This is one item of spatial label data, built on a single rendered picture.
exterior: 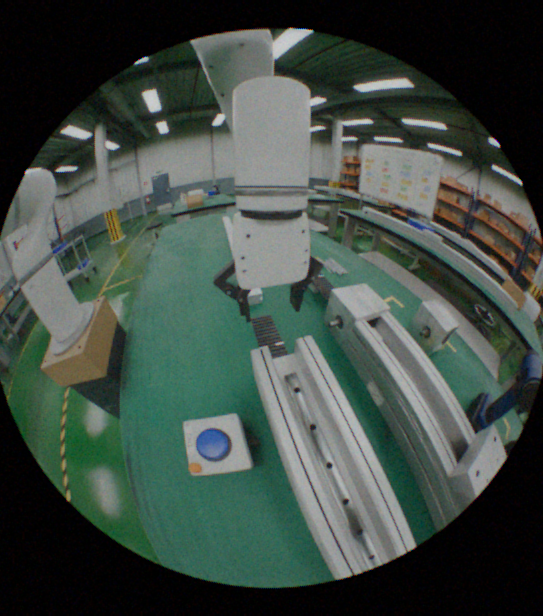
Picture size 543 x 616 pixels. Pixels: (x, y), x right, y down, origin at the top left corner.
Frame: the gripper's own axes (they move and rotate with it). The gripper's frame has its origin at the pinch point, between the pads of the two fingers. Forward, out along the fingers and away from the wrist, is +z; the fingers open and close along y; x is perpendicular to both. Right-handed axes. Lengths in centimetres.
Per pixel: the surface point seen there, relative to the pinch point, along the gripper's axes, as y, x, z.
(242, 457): 9.8, 20.2, 5.0
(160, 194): 308, -1066, -4
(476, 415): -32.2, 37.5, 6.0
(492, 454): -20.4, 41.3, -1.5
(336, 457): -1.6, 24.3, 6.5
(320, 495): 3.0, 27.6, 2.5
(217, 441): 12.1, 17.7, 3.6
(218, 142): -37, -1114, -256
